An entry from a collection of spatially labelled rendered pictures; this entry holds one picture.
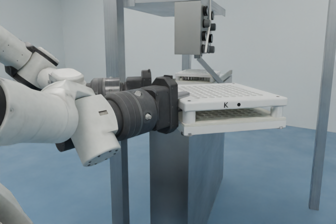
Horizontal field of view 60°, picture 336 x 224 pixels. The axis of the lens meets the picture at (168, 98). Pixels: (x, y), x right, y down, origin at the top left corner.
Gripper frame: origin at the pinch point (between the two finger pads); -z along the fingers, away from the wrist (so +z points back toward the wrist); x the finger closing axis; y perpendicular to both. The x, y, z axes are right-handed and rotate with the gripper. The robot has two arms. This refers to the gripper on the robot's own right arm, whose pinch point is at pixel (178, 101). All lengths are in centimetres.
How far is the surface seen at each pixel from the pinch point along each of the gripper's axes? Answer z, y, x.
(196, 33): -42, -27, -16
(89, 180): -77, -170, 104
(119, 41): -26, -53, -14
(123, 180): -24, -53, 46
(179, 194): -50, -43, 59
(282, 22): -366, -124, -37
